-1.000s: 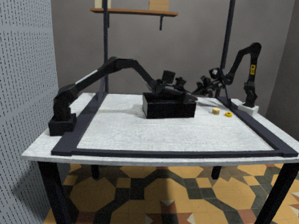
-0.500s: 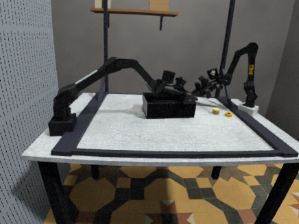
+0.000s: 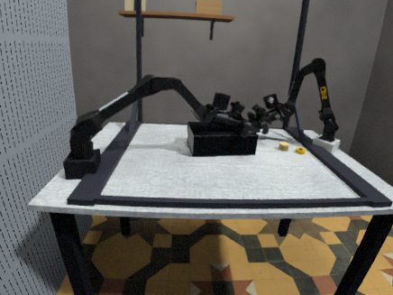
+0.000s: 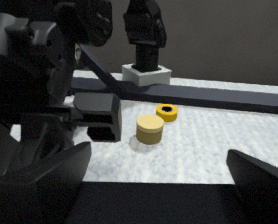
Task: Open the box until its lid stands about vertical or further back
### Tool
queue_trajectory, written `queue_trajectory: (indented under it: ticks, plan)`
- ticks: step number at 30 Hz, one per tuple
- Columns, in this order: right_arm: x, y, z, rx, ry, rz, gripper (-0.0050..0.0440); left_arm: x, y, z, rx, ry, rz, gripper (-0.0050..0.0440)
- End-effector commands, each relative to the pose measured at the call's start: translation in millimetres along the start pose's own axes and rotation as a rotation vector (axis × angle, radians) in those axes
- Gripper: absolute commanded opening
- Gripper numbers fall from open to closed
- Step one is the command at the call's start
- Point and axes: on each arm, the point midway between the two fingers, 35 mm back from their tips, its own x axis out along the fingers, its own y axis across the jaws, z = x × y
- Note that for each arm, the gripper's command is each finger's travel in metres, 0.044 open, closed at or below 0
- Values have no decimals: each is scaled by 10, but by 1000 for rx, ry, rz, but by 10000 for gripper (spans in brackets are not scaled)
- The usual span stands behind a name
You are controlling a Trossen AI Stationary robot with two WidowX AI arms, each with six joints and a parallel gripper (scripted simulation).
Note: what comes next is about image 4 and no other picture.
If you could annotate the tan round tin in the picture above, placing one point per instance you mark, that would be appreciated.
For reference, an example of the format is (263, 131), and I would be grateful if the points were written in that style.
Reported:
(149, 129)

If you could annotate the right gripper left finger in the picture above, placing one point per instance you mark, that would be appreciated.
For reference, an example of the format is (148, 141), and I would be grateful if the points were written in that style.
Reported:
(42, 193)

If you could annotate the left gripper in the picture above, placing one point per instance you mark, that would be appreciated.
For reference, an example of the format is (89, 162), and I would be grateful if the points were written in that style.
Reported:
(43, 135)

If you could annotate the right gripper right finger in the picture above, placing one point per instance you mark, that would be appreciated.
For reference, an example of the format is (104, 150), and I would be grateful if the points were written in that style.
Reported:
(257, 183)

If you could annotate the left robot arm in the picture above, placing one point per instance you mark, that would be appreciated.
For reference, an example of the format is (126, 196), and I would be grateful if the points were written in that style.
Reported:
(29, 46)

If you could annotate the yellow roll of tape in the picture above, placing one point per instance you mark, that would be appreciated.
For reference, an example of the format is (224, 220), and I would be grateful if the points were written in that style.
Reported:
(167, 112)

